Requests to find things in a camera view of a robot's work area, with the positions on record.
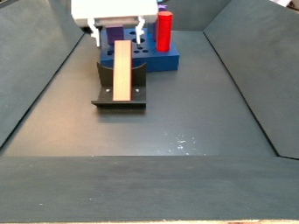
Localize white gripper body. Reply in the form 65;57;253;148
71;0;158;27

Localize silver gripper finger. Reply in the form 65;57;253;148
89;18;101;47
135;16;146;47

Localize red rectangular block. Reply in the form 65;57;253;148
114;40;133;102

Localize blue shape board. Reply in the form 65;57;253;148
99;29;181;73

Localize black curved fixture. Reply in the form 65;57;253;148
91;64;146;109

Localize purple rectangular block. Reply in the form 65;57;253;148
107;25;125;45

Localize red hexagonal peg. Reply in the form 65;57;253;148
157;11;174;52

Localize purple star peg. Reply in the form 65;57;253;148
153;4;167;42

